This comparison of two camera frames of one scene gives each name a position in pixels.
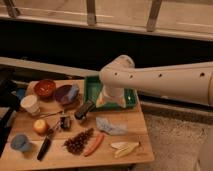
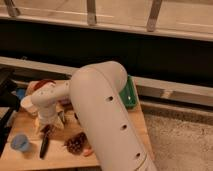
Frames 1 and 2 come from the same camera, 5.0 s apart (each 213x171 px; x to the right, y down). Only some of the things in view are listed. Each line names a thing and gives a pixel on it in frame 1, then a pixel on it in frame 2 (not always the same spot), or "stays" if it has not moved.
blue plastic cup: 20,142 stays
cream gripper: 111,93 → 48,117
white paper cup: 30,104 stays
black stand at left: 8,103 stays
